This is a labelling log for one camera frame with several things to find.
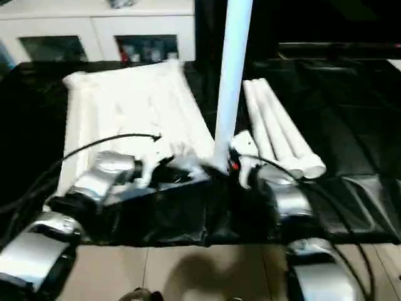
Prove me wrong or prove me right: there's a white plastic table leg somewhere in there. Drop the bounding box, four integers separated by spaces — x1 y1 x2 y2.
242 80 295 176
212 0 254 172
250 80 306 178
258 78 327 179

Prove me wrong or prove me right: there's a white plastic table top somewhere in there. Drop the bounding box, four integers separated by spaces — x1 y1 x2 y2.
43 58 228 209

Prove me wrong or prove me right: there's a black mat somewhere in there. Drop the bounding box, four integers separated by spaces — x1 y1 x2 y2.
0 56 401 248

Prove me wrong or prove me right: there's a dark rounded robot part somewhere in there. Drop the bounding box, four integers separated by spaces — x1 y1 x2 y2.
123 287 164 301

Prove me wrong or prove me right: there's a white cabinet with glass doors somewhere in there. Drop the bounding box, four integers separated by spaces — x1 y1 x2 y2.
0 0 197 63

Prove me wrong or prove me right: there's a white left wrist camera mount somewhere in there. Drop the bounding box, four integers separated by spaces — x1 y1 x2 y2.
134 147 176 189

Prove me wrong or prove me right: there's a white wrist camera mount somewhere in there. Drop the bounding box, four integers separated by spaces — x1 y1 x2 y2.
134 147 176 189
230 131 261 189

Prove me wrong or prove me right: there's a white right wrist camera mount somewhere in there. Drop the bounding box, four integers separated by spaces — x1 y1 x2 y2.
230 131 261 189

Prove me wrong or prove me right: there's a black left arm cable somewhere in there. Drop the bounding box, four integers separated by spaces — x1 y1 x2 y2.
0 133 162 214

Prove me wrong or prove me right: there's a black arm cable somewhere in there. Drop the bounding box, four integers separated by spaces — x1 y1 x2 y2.
250 156 377 301
0 133 162 214

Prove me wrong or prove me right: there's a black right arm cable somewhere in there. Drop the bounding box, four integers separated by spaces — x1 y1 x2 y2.
250 156 377 301

